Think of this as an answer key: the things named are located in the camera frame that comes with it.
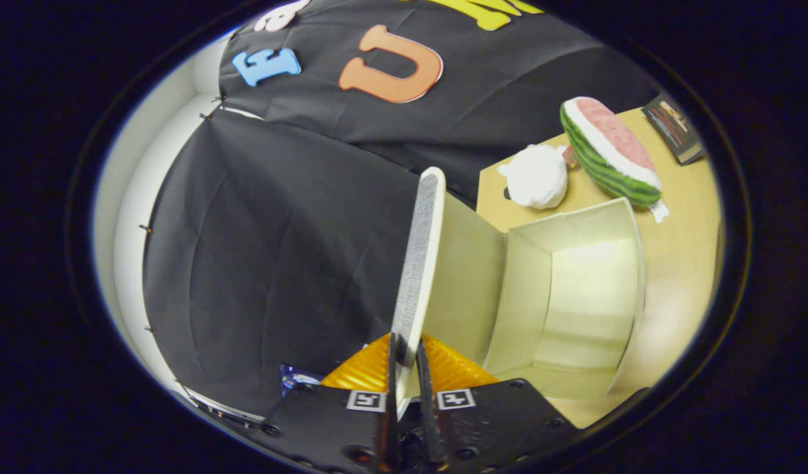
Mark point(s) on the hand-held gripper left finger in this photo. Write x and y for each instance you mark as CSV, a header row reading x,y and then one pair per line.
x,y
338,428

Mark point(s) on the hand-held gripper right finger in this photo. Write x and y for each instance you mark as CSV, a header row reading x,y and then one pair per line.
x,y
489,421

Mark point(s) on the beige fabric storage box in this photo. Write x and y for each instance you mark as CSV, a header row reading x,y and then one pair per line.
x,y
575,296

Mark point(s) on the blue printed packet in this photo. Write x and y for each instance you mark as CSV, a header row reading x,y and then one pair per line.
x,y
297,379

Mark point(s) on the black backdrop cloth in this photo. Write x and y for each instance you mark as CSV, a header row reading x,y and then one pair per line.
x,y
279,250

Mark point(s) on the white plush toy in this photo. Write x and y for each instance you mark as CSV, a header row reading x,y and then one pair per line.
x,y
535,178

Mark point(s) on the watermelon slice plush toy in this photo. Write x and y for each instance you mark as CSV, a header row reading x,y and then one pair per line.
x,y
611,151

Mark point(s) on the black cover book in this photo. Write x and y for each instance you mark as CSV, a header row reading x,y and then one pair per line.
x,y
674,128

